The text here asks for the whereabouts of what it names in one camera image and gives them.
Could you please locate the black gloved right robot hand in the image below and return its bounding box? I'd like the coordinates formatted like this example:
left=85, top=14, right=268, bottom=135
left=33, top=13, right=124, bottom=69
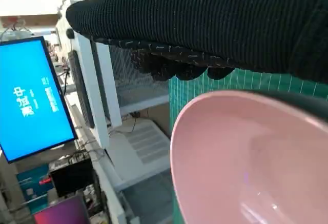
left=65, top=0, right=328, bottom=84

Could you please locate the pink bowl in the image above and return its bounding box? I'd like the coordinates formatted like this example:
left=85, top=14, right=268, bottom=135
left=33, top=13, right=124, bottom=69
left=169, top=90, right=328, bottom=224

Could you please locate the green cutting mat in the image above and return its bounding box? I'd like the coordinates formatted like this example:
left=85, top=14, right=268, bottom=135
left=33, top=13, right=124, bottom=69
left=168, top=67, right=328, bottom=224

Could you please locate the white mesh front cabinet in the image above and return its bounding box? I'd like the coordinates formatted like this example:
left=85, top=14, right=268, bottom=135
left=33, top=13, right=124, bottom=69
left=69, top=33, right=171, bottom=149

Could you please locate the white cabinet with vent slats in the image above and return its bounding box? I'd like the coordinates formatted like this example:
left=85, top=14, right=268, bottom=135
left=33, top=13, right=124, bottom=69
left=105, top=118, right=180, bottom=224

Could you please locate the black flat panel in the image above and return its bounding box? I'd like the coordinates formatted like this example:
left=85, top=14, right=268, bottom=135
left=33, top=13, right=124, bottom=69
left=68, top=49, right=96, bottom=129

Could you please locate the blue screen monitor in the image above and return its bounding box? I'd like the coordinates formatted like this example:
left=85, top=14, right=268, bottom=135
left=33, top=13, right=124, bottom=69
left=0, top=36, right=78, bottom=164

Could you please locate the black box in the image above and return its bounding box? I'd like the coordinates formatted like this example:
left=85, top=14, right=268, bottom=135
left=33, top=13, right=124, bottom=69
left=49, top=158, right=93, bottom=198

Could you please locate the blue cardboard box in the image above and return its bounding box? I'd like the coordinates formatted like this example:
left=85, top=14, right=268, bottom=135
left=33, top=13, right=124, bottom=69
left=16, top=164, right=56, bottom=215

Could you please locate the purple screen monitor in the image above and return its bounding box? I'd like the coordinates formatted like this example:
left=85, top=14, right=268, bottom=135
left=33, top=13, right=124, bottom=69
left=33, top=195, right=91, bottom=224

